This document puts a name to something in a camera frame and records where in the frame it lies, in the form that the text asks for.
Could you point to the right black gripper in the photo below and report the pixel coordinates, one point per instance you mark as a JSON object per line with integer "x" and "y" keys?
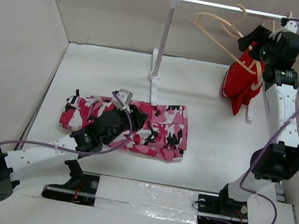
{"x": 260, "y": 35}

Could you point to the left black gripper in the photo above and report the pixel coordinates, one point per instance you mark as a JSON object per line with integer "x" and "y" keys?
{"x": 137, "y": 117}

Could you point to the pink camouflage trousers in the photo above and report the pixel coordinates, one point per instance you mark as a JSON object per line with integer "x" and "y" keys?
{"x": 163, "y": 134}

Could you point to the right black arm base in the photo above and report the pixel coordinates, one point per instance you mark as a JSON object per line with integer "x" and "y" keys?
{"x": 210, "y": 212}

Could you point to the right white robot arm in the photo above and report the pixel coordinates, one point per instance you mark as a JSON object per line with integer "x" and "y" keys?
{"x": 279, "y": 160}

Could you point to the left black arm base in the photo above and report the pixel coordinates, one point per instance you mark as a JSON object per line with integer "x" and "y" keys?
{"x": 80, "y": 188}

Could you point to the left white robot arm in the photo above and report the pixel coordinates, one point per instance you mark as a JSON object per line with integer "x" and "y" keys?
{"x": 15, "y": 165}

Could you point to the beige hanger with red garment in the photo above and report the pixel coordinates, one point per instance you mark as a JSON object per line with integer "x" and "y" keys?
{"x": 254, "y": 87}

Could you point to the red shorts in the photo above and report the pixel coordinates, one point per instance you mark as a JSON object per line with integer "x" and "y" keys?
{"x": 238, "y": 81}

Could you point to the white clothes rack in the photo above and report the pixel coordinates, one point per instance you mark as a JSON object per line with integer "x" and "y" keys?
{"x": 157, "y": 54}

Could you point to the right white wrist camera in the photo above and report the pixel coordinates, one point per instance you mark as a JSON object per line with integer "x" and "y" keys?
{"x": 286, "y": 26}

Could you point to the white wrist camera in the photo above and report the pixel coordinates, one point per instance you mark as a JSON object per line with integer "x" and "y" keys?
{"x": 286, "y": 26}
{"x": 121, "y": 99}

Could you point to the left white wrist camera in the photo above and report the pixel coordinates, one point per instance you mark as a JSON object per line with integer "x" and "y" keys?
{"x": 121, "y": 99}

